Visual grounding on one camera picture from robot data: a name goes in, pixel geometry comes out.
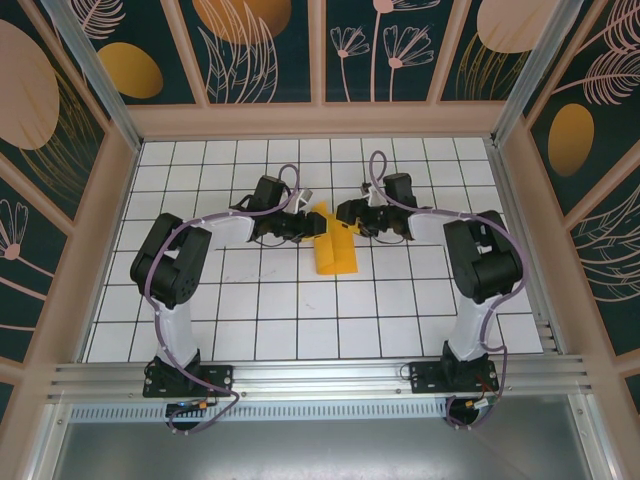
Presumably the slotted grey cable duct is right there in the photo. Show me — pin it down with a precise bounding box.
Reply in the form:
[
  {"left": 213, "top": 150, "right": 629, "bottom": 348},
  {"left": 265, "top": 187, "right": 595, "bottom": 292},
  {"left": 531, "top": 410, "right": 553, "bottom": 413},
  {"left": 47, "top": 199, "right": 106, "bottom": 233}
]
[{"left": 69, "top": 403, "right": 454, "bottom": 422}]

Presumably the aluminium side rail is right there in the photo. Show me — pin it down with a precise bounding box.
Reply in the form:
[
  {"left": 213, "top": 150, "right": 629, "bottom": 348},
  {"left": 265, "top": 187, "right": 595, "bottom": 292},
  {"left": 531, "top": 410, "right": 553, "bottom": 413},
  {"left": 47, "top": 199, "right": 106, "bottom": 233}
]
[{"left": 487, "top": 139, "right": 569, "bottom": 357}]

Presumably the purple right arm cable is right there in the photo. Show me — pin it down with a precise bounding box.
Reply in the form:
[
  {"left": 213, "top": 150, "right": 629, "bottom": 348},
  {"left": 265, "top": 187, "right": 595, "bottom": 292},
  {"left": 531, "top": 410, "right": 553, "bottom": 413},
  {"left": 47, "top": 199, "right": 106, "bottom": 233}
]
[{"left": 368, "top": 151, "right": 526, "bottom": 432}]

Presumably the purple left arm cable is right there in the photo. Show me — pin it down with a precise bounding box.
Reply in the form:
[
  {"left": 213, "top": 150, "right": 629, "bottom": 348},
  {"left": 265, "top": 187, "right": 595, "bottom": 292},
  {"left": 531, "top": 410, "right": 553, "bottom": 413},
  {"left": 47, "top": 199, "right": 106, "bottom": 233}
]
[{"left": 141, "top": 163, "right": 301, "bottom": 436}]

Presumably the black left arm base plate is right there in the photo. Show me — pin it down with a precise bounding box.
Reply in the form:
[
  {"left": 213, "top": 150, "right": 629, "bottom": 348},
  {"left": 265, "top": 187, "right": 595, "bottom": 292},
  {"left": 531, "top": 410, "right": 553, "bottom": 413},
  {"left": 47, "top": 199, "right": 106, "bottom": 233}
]
[{"left": 142, "top": 360, "right": 236, "bottom": 400}]

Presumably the grey sheet metal panel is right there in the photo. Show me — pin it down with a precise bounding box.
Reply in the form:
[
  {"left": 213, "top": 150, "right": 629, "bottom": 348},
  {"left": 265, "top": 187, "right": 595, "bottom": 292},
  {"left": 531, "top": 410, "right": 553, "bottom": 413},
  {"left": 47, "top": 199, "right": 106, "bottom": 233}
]
[{"left": 47, "top": 419, "right": 594, "bottom": 480}]

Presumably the long aluminium mounting rail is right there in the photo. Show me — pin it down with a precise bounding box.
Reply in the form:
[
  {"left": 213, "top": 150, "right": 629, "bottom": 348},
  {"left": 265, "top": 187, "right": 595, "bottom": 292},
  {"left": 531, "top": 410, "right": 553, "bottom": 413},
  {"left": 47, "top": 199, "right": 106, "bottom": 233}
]
[{"left": 47, "top": 353, "right": 597, "bottom": 402}]

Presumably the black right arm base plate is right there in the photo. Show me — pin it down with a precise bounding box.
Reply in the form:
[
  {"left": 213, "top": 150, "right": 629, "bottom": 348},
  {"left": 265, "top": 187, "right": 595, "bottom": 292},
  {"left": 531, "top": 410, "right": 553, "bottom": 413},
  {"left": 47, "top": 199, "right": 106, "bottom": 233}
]
[{"left": 408, "top": 358, "right": 500, "bottom": 396}]

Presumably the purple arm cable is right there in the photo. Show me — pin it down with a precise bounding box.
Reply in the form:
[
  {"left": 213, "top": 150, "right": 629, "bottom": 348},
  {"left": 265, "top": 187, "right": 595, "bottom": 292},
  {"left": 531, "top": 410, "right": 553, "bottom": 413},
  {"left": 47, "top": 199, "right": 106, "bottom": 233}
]
[
  {"left": 368, "top": 151, "right": 526, "bottom": 432},
  {"left": 141, "top": 163, "right": 301, "bottom": 436}
]

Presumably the aluminium frame post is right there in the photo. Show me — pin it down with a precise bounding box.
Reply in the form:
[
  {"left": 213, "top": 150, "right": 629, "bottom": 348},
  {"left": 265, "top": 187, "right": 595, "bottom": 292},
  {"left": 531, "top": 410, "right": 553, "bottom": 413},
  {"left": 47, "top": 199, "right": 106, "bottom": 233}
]
[
  {"left": 38, "top": 0, "right": 144, "bottom": 152},
  {"left": 489, "top": 0, "right": 584, "bottom": 147}
]

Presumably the yellow cloth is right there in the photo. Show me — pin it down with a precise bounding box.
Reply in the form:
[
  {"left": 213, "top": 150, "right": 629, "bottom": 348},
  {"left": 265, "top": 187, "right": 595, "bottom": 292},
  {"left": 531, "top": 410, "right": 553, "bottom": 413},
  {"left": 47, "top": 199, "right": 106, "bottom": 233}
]
[{"left": 310, "top": 199, "right": 360, "bottom": 276}]

